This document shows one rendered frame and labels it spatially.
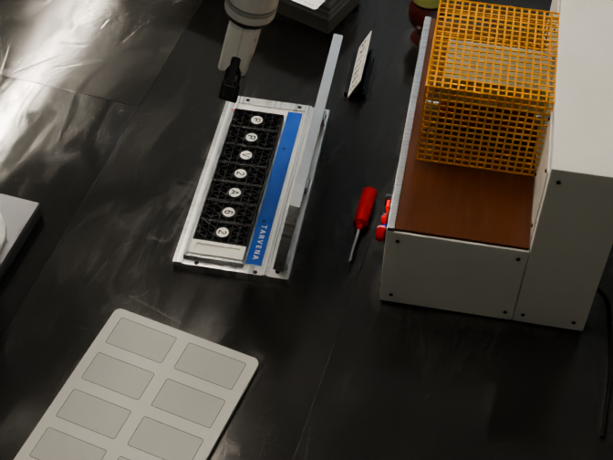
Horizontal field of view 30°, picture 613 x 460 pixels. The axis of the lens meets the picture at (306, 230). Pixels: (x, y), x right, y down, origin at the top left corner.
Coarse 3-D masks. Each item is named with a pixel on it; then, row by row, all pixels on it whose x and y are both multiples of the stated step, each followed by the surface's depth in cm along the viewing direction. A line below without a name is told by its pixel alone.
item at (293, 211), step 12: (336, 36) 212; (336, 48) 210; (336, 60) 208; (324, 72) 205; (324, 84) 203; (324, 96) 202; (324, 108) 200; (312, 120) 197; (312, 132) 195; (312, 144) 194; (312, 156) 192; (300, 168) 190; (300, 180) 188; (300, 192) 186; (300, 204) 185; (288, 216) 186; (288, 228) 189; (288, 240) 191; (276, 264) 196
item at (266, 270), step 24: (240, 96) 229; (216, 144) 220; (288, 168) 216; (312, 168) 216; (288, 192) 212; (192, 216) 207; (192, 264) 201; (216, 264) 201; (264, 264) 201; (288, 264) 199
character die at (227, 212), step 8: (208, 200) 209; (216, 200) 209; (208, 208) 208; (216, 208) 209; (224, 208) 208; (232, 208) 208; (240, 208) 209; (248, 208) 208; (256, 208) 208; (200, 216) 206; (208, 216) 207; (216, 216) 207; (224, 216) 206; (232, 216) 206; (240, 216) 207; (248, 216) 207; (240, 224) 205; (248, 224) 206
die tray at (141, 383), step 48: (144, 336) 191; (192, 336) 192; (96, 384) 185; (144, 384) 185; (192, 384) 185; (240, 384) 185; (48, 432) 179; (96, 432) 179; (144, 432) 179; (192, 432) 180
